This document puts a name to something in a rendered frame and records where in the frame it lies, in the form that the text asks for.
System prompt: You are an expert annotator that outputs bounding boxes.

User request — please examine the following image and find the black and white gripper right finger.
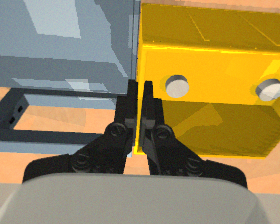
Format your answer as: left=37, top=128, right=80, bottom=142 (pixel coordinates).
left=139, top=80, right=248, bottom=189

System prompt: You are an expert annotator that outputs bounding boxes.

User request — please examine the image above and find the grey shelf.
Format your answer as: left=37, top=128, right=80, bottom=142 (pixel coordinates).
left=0, top=0, right=141, bottom=155

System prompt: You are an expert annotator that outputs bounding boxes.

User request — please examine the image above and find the grey steel disc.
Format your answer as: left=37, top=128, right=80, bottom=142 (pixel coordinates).
left=165, top=75, right=189, bottom=98
left=255, top=78, right=280, bottom=101

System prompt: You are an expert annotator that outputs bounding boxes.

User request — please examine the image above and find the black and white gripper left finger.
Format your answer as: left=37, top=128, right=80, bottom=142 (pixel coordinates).
left=22, top=79, right=138, bottom=183

